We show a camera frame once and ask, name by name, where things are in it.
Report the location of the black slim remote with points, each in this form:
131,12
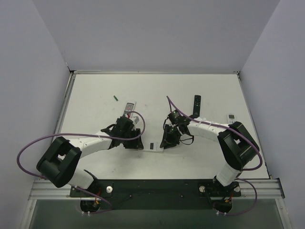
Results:
196,106

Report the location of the aluminium rail frame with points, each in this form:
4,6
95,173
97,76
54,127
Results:
91,106

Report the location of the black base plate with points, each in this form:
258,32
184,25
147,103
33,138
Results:
157,194

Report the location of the grey and white remote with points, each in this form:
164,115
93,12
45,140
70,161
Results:
129,107

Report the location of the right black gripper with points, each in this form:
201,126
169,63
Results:
171,133

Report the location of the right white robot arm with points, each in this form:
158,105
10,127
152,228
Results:
237,145

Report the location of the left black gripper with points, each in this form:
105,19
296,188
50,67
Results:
132,137

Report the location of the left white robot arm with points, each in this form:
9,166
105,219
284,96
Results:
59,163

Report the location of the white air conditioner remote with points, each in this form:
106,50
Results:
231,118

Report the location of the red and white remote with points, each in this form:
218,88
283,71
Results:
153,147

